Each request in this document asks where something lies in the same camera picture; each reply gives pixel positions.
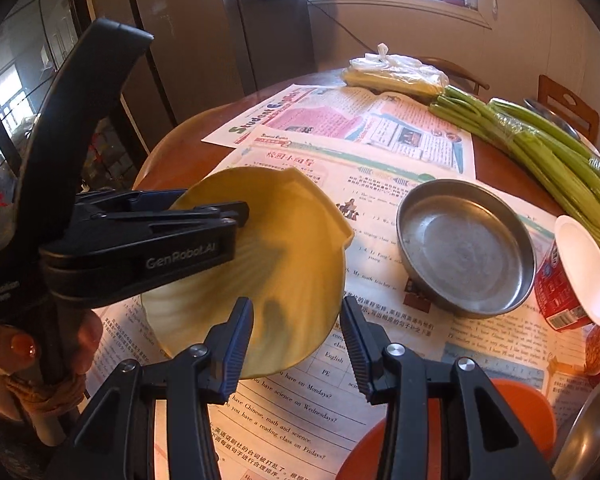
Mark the dark wooden cabinet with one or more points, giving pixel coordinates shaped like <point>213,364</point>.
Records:
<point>205,53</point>

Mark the yellow shell-shaped plastic bowl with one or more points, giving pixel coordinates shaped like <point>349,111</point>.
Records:
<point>290,261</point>

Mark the person's left hand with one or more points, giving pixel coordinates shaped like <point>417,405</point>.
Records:
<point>19,350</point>

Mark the steel bowl at edge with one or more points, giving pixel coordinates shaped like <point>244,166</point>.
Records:
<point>581,447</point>

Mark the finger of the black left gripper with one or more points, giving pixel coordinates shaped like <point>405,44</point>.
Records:
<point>128,205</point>
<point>206,221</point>

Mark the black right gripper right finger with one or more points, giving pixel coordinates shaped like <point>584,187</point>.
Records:
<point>481,436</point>

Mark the red instant noodle cup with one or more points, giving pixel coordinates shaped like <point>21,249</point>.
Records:
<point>567,284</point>

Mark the round metal plate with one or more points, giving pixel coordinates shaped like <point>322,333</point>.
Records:
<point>465,248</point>

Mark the dark wooden chair back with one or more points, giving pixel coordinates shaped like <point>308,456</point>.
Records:
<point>457,74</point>

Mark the steel bowl far side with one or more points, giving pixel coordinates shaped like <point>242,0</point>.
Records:
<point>546,113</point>

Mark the green celery bundle back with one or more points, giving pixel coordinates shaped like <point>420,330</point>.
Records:
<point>537,121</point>

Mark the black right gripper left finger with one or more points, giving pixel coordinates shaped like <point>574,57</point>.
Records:
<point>114,438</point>

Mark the plastic bag of yellow food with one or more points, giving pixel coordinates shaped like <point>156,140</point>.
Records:
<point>383,72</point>

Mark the green celery bundle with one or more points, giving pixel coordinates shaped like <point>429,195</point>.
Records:
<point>563,173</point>
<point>537,121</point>

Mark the green celery bundle front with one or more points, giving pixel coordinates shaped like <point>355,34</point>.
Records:
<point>563,173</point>

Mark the wooden chair with slot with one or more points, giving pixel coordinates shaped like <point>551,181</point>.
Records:
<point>570,107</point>

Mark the pink newspaper sheet back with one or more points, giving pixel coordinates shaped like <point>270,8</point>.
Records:
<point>391,121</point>

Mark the orange plastic bowl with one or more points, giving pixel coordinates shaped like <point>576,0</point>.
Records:
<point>528,404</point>

